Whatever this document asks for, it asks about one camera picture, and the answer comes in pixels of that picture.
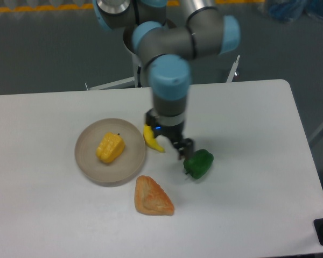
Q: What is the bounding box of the triangular puff pastry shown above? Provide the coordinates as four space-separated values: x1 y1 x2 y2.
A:
134 175 175 216

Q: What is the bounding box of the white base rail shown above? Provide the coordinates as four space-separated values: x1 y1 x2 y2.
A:
85 77 136 91

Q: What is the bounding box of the yellow bell pepper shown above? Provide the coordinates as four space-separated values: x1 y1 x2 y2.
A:
96 132 125 163

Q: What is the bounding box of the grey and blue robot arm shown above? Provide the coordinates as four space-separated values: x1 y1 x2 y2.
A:
93 1 241 160

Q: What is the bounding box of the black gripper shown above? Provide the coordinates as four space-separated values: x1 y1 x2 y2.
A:
145 109 194 160

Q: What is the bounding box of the white bracket behind table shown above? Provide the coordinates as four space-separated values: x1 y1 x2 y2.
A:
226 55 240 83

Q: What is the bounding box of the beige round plate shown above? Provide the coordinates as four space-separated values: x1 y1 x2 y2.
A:
74 118 146 184

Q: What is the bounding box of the blue plastic bag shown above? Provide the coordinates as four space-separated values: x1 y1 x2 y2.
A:
263 0 323 23

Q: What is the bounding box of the yellow banana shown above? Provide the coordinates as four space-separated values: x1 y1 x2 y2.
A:
143 124 165 153

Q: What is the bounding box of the green bell pepper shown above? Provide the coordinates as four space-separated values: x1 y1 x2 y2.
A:
183 149 214 180

